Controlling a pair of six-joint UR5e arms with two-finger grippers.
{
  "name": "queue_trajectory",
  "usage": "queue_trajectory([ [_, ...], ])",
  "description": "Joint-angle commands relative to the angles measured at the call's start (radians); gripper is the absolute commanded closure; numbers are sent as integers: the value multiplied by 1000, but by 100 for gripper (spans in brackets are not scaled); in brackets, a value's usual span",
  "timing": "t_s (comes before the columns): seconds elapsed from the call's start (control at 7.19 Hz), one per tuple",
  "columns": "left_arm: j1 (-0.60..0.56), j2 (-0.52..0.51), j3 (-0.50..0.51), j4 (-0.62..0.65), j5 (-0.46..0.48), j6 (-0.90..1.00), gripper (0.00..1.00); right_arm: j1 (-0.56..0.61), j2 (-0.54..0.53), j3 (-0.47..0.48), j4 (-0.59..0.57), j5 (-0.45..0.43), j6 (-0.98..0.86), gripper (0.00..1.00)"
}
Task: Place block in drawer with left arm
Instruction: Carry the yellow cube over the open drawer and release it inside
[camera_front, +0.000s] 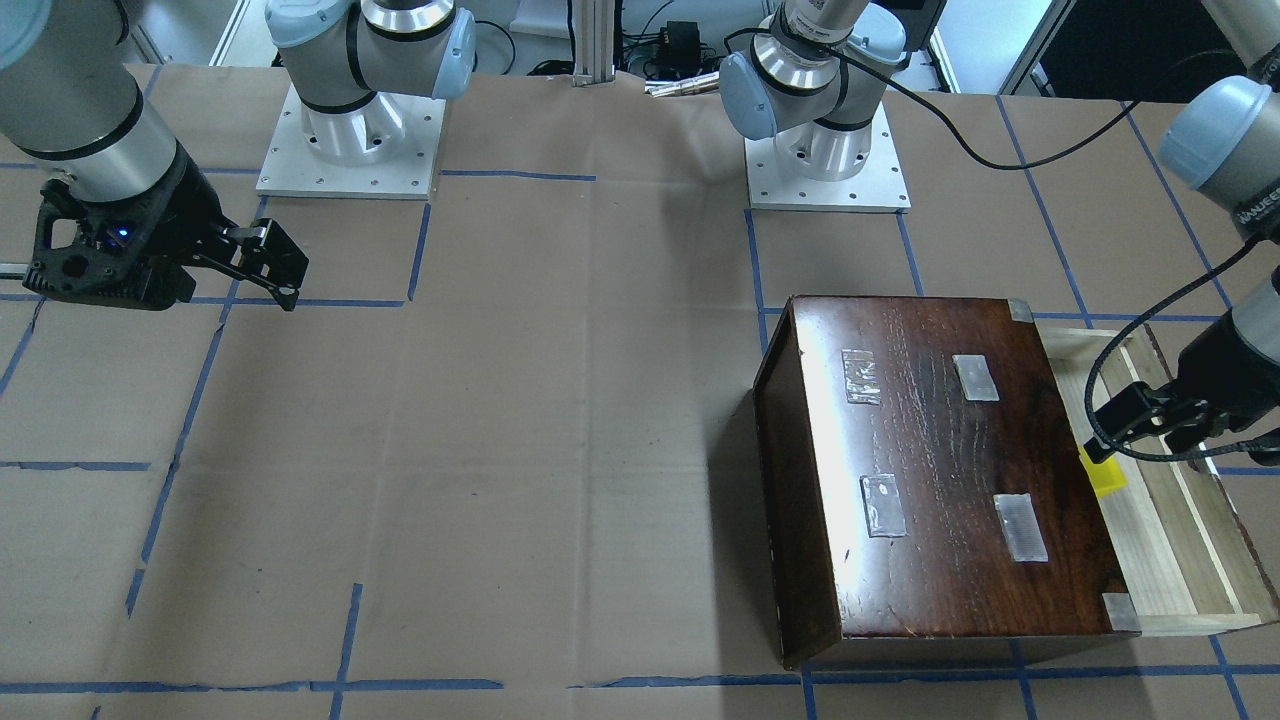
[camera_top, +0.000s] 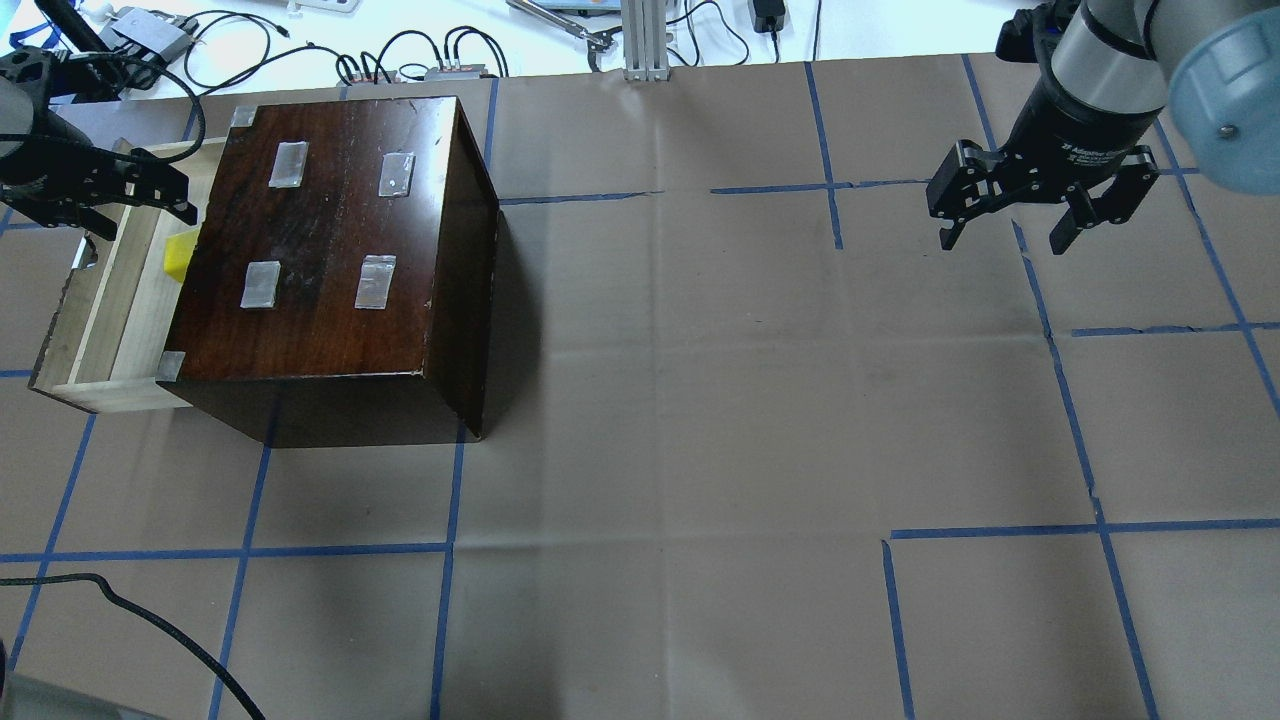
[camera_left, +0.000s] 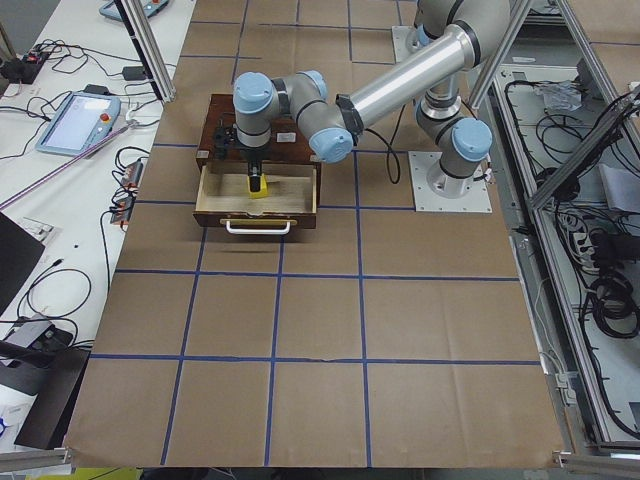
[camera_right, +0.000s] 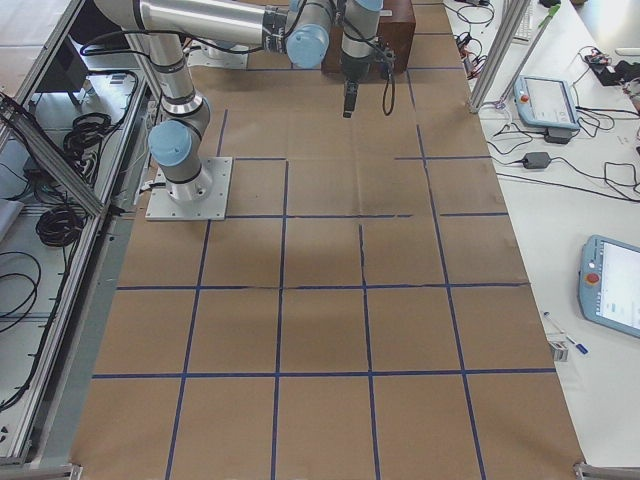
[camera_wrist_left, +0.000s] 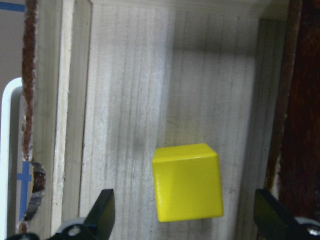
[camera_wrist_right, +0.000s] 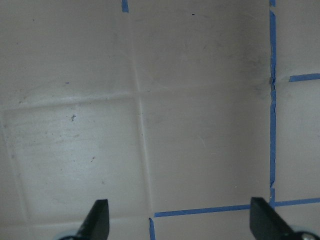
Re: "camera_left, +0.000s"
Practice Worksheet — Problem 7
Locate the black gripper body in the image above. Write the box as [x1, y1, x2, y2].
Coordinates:
[212, 119, 238, 159]

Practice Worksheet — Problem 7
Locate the yellow block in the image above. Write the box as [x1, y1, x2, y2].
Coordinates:
[247, 174, 268, 199]

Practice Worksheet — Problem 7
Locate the wooden drawer white handle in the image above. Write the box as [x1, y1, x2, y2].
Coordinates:
[193, 161, 320, 233]

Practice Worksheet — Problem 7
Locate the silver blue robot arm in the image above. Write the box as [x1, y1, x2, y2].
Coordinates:
[233, 1, 511, 198]

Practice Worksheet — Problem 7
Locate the brown wooden drawer cabinet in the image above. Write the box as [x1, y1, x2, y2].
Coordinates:
[196, 94, 319, 169]

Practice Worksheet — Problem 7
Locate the black power adapter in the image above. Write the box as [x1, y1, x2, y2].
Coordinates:
[121, 66, 147, 81]

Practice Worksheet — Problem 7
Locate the teach pendant tablet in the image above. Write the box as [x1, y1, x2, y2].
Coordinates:
[36, 92, 121, 156]

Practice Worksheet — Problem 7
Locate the black laptop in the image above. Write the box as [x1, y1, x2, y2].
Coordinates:
[0, 214, 45, 313]

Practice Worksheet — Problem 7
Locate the aluminium frame post left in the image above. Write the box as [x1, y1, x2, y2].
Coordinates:
[115, 0, 176, 103]

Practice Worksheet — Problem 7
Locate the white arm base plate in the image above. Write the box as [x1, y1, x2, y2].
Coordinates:
[408, 151, 492, 214]

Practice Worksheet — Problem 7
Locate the grey camera device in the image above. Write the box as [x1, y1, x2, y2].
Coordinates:
[1, 317, 73, 367]

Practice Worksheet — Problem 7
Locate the aluminium frame right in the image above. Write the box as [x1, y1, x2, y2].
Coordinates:
[471, 1, 639, 455]

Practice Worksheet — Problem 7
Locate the black cable bundle right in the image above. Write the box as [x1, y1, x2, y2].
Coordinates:
[549, 199, 640, 341]

